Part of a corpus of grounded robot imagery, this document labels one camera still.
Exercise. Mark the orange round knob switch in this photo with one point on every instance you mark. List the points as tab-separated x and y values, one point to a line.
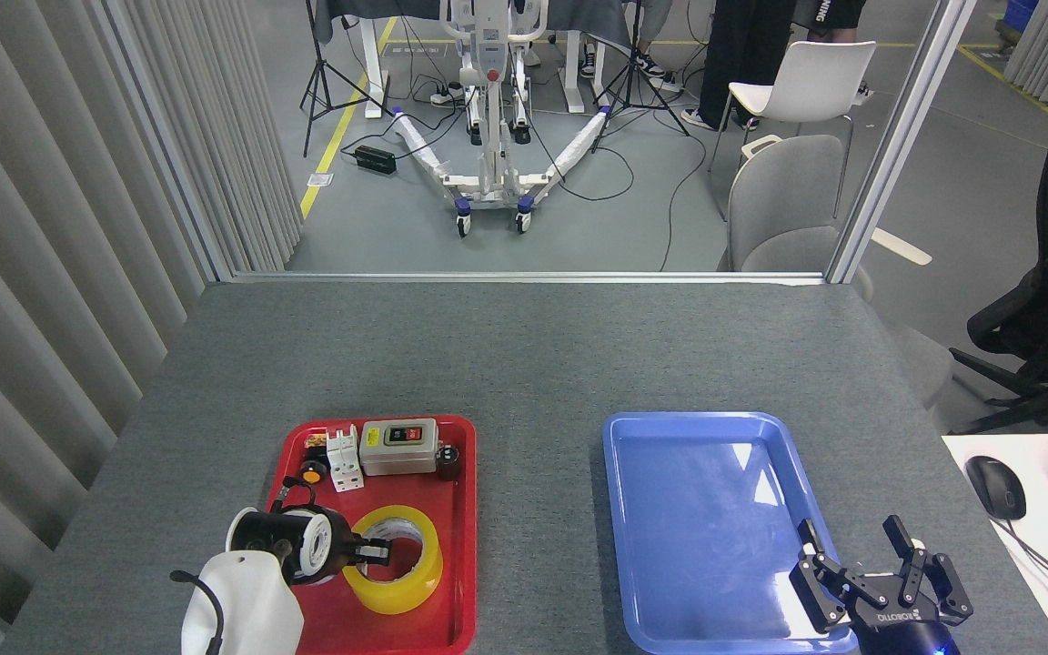
312	473

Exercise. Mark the pale wooden board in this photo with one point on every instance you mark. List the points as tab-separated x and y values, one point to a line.
901	246

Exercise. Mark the white wheeled stand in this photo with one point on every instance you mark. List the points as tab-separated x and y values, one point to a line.
492	173

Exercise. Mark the white circuit breaker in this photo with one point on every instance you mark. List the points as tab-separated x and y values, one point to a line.
345	464

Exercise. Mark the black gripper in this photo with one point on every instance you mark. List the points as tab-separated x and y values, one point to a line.
348	549
901	632

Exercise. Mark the black tripod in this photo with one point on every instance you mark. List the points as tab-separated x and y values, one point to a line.
638	91
317	73

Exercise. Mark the red plastic tray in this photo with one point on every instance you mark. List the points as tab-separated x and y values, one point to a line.
456	509

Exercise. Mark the blue plastic tray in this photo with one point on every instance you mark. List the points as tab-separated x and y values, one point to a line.
715	509

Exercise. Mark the black computer mouse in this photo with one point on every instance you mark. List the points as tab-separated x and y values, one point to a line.
997	487

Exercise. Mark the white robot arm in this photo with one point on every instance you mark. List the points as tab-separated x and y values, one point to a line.
242	609

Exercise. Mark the silver aluminium rail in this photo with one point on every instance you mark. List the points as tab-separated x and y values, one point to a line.
524	277

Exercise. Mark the grey push button switch box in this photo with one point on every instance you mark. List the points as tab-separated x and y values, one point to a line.
397	455

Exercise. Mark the white power strip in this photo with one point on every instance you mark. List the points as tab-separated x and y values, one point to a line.
447	94

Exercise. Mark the small dark cylinder part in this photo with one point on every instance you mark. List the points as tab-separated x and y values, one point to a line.
448	462

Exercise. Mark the white desk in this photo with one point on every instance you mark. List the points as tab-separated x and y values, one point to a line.
1047	509

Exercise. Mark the silver aluminium post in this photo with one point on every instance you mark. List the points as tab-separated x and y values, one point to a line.
897	146

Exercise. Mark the black power adapter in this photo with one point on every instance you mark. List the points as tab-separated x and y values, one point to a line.
375	160

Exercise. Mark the grey upholstered chair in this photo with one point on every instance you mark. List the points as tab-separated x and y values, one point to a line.
779	200

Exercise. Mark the small yellow brown part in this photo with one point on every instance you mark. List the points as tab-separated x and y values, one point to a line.
316	441

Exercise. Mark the person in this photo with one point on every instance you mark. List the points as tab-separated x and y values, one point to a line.
647	65
742	55

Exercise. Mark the white plastic chair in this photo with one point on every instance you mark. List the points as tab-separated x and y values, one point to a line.
815	82

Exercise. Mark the table with white legs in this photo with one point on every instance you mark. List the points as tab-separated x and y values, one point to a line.
369	55

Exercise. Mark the blue bin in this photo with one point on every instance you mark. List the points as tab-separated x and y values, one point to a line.
1020	23

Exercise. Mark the yellow tape roll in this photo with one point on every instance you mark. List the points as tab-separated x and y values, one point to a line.
415	582

